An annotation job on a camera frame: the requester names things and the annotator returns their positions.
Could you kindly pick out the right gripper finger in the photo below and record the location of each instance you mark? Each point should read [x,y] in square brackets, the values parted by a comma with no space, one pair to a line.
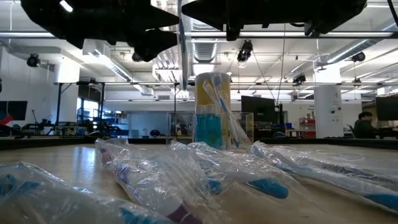
[214,20]
[208,7]

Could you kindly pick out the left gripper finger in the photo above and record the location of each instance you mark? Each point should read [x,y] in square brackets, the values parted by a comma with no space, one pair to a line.
[149,14]
[149,26]

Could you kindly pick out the orange white toothbrush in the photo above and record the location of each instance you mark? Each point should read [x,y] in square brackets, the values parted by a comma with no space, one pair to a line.
[210,90]

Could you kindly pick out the black computer monitor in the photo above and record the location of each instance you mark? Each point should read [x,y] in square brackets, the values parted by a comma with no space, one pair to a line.
[14,110]
[261,109]
[387,109]

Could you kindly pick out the clear acrylic organizer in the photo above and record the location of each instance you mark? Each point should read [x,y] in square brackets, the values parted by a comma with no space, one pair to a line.
[180,130]

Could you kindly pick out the red storage shelf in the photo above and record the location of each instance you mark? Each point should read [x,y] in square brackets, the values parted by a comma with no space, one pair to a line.
[308,133]

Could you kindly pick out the person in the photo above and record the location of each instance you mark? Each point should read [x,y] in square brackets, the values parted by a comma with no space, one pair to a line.
[363,127]

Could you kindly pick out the silver ceiling air duct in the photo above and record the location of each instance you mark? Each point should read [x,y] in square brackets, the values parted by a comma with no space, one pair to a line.
[205,49]

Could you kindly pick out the black overhead rig camera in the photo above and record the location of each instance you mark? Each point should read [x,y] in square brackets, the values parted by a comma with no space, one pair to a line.
[245,51]

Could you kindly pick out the black ceiling camera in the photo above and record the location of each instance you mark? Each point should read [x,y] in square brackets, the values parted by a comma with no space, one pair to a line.
[359,56]
[32,60]
[299,78]

